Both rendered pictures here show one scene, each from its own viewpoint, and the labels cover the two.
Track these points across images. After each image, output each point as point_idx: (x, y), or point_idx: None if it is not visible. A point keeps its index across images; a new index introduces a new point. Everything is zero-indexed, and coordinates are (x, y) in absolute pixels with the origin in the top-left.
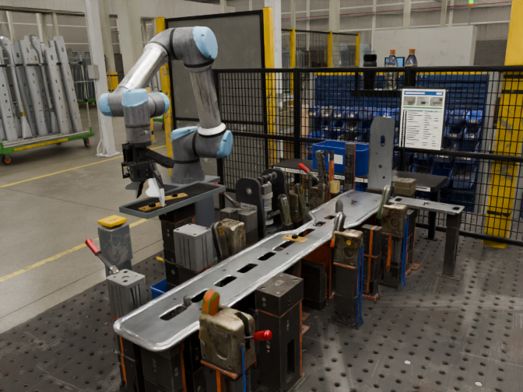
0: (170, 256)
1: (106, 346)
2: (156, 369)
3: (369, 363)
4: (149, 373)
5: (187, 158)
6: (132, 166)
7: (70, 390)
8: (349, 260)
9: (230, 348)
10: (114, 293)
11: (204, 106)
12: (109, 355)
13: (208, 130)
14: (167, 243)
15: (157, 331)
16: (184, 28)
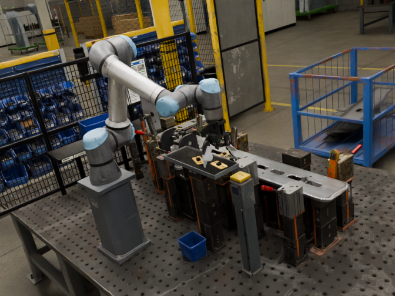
0: (211, 203)
1: (242, 282)
2: (328, 212)
3: None
4: (325, 221)
5: (112, 155)
6: (230, 133)
7: (293, 291)
8: (246, 149)
9: (352, 164)
10: (295, 199)
11: (125, 102)
12: (255, 278)
13: (125, 121)
14: (209, 194)
15: (334, 185)
16: (114, 39)
